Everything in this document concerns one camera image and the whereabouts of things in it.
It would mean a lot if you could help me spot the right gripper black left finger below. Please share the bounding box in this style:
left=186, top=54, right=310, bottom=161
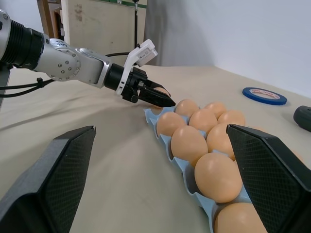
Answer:
left=0, top=125, right=97, bottom=233

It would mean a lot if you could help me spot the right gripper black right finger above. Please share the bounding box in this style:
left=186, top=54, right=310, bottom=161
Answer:
left=226, top=124, right=311, bottom=233

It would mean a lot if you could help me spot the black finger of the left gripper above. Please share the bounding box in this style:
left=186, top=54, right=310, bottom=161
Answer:
left=146, top=81, right=173, bottom=96
left=138, top=83, right=176, bottom=108

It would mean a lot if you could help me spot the brown egg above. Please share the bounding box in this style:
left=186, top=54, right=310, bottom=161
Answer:
left=194, top=152, right=243, bottom=204
left=206, top=123, right=237, bottom=162
left=213, top=202, right=268, bottom=233
left=156, top=112, right=188, bottom=137
left=217, top=110, right=246, bottom=127
left=175, top=99, right=201, bottom=117
left=189, top=108, right=219, bottom=134
left=171, top=125, right=209, bottom=167
left=203, top=101, right=228, bottom=118
left=148, top=86, right=172, bottom=110

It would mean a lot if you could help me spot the light blue egg tray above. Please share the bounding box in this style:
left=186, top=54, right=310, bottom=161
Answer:
left=143, top=106, right=255, bottom=233

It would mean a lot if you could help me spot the black stand pole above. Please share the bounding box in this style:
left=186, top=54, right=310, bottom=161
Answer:
left=132, top=0, right=142, bottom=50

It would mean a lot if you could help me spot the beige wooden board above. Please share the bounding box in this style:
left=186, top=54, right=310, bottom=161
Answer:
left=60, top=0, right=148, bottom=67

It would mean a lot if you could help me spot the black rounded device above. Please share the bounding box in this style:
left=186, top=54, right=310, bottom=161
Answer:
left=293, top=105, right=311, bottom=133

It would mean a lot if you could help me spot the blue tape roll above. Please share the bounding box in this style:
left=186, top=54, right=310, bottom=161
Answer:
left=242, top=87, right=288, bottom=106

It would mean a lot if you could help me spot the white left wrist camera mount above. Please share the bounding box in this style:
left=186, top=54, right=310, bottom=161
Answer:
left=114, top=38, right=158, bottom=97

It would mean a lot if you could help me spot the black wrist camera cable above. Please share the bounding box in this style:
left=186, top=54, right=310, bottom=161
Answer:
left=105, top=50, right=134, bottom=58

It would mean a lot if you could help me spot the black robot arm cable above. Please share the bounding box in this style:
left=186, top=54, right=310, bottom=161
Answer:
left=0, top=77, right=54, bottom=98

